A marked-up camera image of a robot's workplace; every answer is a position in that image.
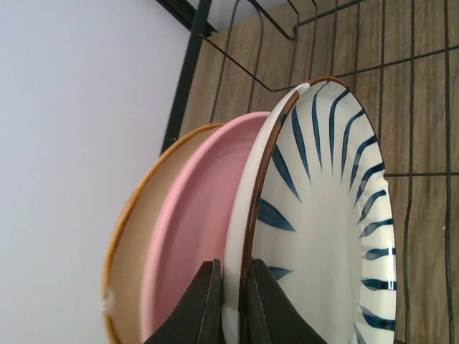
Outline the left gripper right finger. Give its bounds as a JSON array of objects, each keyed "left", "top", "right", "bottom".
[{"left": 247, "top": 259, "right": 326, "bottom": 344}]

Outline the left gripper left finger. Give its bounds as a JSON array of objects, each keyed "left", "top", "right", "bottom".
[{"left": 145, "top": 259, "right": 226, "bottom": 344}]

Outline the beige orange rimmed plate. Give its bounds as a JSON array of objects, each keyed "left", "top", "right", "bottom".
[{"left": 101, "top": 123, "right": 223, "bottom": 343}]

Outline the pink plate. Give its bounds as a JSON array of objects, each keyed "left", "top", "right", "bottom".
[{"left": 139, "top": 112, "right": 268, "bottom": 341}]

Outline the white blue striped plate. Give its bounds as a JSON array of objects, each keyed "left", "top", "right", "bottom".
[{"left": 222, "top": 77, "right": 397, "bottom": 343}]

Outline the black wire dish rack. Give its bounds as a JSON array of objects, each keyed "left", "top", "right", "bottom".
[{"left": 207, "top": 0, "right": 459, "bottom": 344}]

